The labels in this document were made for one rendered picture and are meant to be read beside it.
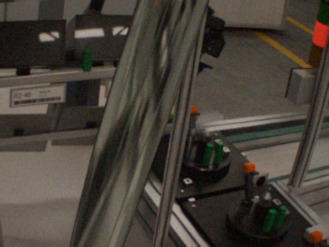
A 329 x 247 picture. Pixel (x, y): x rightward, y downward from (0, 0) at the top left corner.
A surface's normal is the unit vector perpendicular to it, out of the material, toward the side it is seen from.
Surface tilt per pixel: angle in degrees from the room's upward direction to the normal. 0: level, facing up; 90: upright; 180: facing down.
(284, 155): 0
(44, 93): 90
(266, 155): 0
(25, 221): 0
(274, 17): 91
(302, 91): 90
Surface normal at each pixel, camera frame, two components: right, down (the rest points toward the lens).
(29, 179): 0.13, -0.88
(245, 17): 0.40, 0.48
